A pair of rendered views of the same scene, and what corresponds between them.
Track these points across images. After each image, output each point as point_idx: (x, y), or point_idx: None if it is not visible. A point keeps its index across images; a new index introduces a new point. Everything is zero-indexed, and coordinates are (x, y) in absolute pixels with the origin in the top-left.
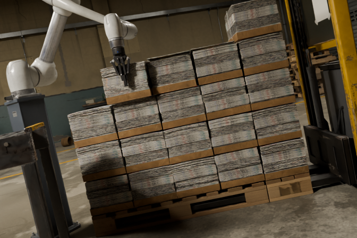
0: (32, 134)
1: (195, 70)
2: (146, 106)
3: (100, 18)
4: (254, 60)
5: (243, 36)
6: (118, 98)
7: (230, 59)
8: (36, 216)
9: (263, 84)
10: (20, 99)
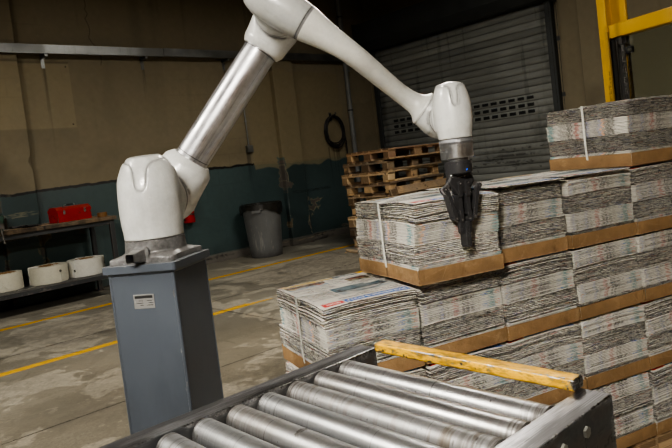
0: None
1: None
2: (481, 290)
3: (394, 85)
4: (651, 208)
5: (639, 160)
6: (443, 272)
7: (618, 202)
8: None
9: (661, 253)
10: (179, 262)
